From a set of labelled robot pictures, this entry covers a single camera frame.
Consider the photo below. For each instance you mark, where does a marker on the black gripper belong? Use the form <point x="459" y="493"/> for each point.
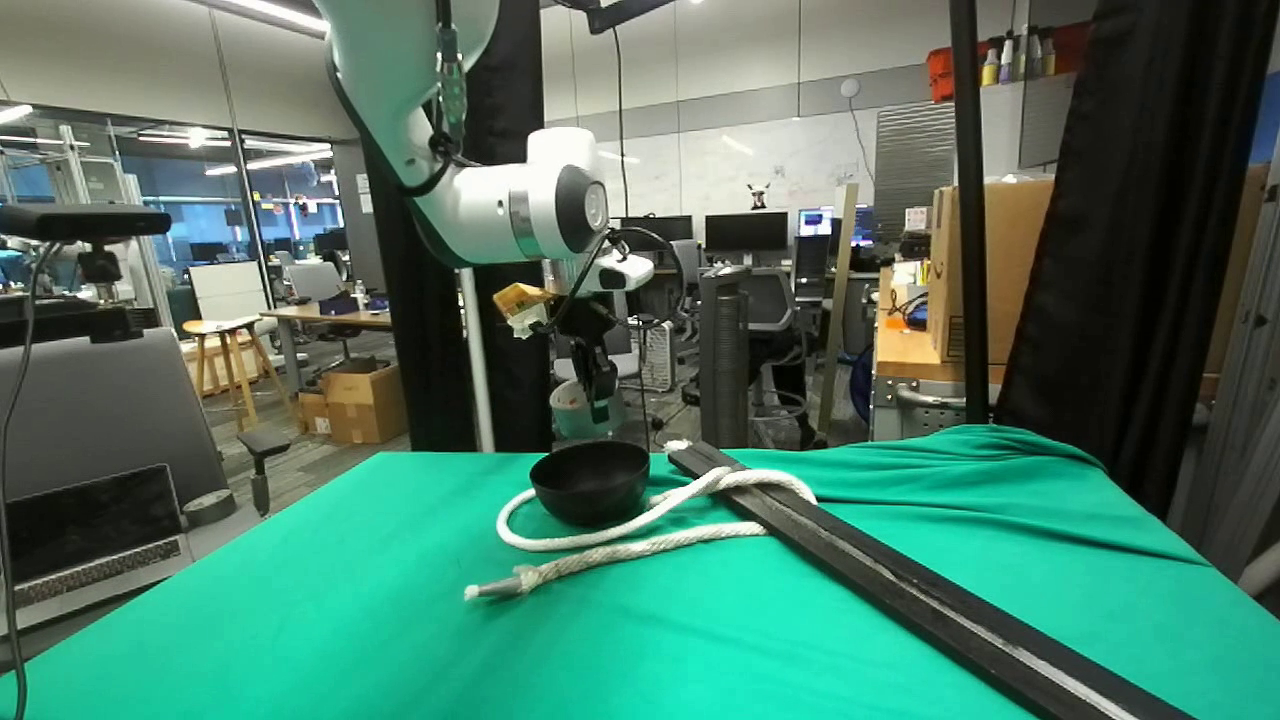
<point x="583" y="327"/>

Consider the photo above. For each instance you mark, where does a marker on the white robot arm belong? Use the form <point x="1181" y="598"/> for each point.
<point x="403" y="66"/>

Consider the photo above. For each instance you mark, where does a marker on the black bowl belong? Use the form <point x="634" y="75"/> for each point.
<point x="595" y="482"/>

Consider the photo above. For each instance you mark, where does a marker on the cardboard boxes on floor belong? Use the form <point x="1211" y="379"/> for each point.
<point x="357" y="408"/>

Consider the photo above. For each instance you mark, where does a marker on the green tablecloth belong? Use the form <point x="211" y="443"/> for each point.
<point x="350" y="607"/>

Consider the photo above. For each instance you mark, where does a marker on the wooden stool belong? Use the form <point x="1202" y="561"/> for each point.
<point x="228" y="367"/>

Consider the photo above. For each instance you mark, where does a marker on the cardboard Amazon box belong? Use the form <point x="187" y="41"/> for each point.
<point x="1015" y="217"/>

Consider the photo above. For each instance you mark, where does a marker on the black vertical pole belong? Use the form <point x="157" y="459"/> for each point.
<point x="968" y="197"/>

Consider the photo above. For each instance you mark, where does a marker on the long black bar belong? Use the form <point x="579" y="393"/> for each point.
<point x="991" y="642"/>

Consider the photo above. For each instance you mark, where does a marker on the black curtain right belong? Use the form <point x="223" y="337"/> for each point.
<point x="1130" y="265"/>

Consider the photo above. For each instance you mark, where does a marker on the black cylinder post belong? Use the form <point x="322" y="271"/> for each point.
<point x="727" y="357"/>

